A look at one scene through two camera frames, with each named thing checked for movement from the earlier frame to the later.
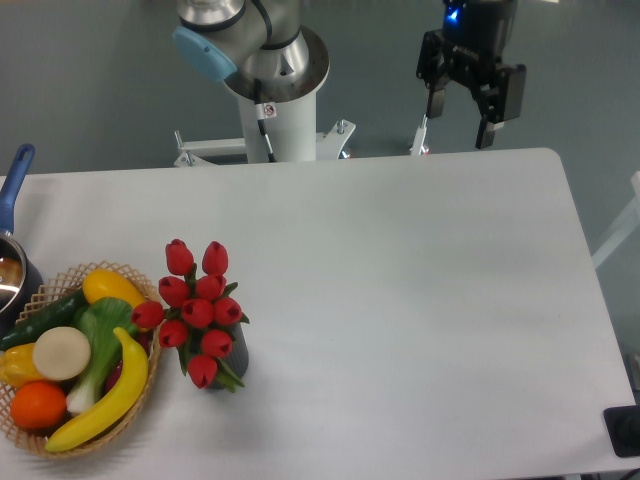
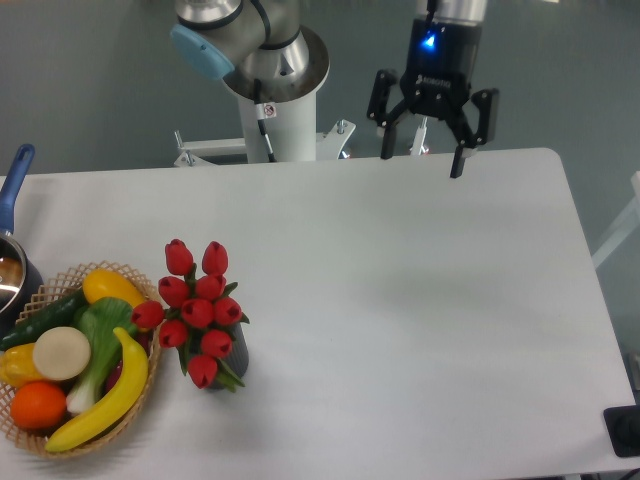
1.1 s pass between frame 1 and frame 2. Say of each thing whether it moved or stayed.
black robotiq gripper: moved
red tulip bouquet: stayed
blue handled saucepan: stayed
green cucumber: stayed
